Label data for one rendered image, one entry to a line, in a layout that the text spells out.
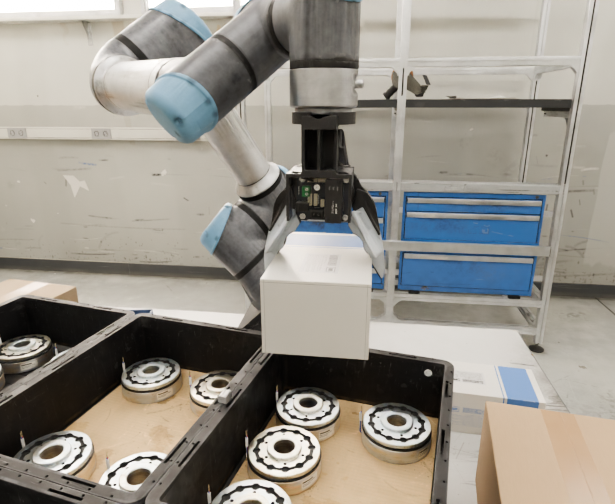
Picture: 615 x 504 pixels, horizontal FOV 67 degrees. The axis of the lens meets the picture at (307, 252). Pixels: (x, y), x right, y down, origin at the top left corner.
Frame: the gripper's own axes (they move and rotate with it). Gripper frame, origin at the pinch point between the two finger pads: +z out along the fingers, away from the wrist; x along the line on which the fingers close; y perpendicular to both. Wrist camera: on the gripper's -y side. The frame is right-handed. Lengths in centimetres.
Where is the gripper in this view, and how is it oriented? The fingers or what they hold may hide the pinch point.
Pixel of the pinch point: (324, 273)
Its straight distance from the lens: 60.3
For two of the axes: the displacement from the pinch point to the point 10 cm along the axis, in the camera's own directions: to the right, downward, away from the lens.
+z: 0.0, 9.5, 3.1
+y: -1.4, 3.0, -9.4
